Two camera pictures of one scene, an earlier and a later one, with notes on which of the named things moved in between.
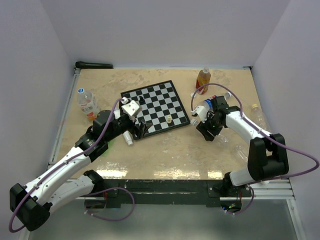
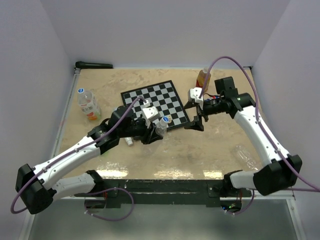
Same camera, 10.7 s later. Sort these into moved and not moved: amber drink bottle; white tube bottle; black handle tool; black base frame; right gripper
Moved: right gripper
Not moved: black base frame; amber drink bottle; white tube bottle; black handle tool
